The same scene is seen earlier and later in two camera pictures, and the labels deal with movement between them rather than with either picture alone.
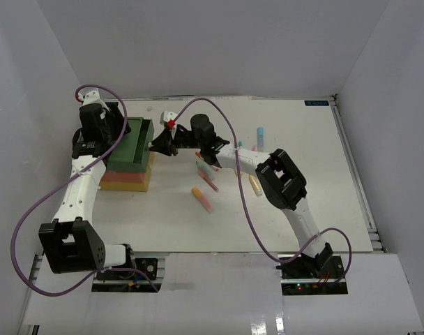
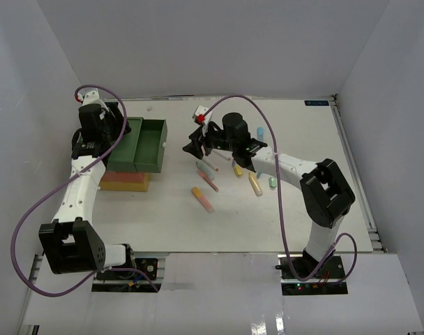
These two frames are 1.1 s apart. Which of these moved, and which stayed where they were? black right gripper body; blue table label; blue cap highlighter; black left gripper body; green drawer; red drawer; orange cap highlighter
Moved: black right gripper body; green drawer
Stayed: orange cap highlighter; blue cap highlighter; blue table label; red drawer; black left gripper body
